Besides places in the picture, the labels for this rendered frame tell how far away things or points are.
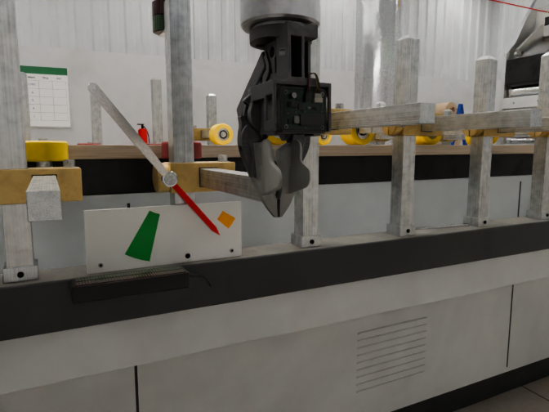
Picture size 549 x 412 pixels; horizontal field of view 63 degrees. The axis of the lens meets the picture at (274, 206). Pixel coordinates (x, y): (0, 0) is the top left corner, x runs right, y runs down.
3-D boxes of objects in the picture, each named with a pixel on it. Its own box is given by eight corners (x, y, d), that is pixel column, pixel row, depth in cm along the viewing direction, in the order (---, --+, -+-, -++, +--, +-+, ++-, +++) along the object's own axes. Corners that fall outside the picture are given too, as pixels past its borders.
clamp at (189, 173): (235, 190, 79) (235, 161, 78) (158, 194, 73) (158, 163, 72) (225, 187, 84) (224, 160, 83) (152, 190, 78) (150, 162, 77)
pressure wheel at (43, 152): (81, 200, 84) (77, 138, 82) (49, 206, 76) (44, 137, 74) (45, 199, 86) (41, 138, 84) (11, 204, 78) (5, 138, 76)
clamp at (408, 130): (444, 136, 99) (445, 113, 99) (398, 135, 93) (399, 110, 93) (424, 136, 105) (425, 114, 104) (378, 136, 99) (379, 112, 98)
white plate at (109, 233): (242, 256, 81) (241, 201, 79) (87, 275, 69) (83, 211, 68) (241, 255, 81) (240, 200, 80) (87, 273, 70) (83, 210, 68)
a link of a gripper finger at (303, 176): (296, 221, 50) (296, 137, 49) (273, 216, 55) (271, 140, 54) (320, 219, 51) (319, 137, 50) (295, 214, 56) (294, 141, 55)
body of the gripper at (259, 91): (270, 136, 46) (270, 15, 44) (239, 141, 53) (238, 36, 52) (333, 137, 49) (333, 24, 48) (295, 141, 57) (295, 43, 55)
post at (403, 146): (411, 256, 101) (420, 35, 95) (399, 257, 99) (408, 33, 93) (399, 253, 104) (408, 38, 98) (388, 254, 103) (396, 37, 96)
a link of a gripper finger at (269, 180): (271, 223, 48) (270, 137, 47) (249, 217, 54) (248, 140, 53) (296, 221, 50) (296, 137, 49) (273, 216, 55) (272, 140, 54)
